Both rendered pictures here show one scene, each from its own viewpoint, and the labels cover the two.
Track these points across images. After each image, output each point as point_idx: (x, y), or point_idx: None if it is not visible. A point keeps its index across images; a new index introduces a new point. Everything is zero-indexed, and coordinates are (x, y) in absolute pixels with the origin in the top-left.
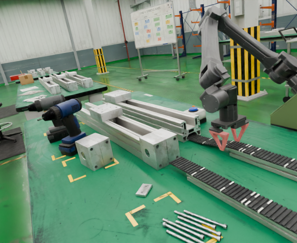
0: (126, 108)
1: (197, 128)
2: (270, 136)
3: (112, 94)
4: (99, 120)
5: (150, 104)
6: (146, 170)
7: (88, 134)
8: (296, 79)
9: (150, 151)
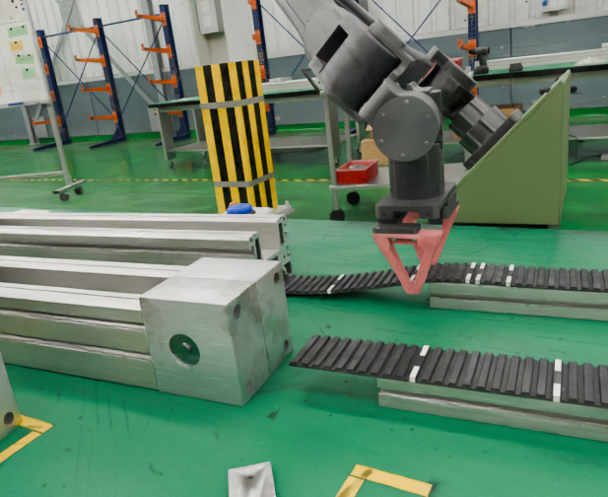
0: None
1: (284, 254)
2: (476, 247)
3: None
4: None
5: (86, 215)
6: (195, 419)
7: None
8: (474, 112)
9: (205, 336)
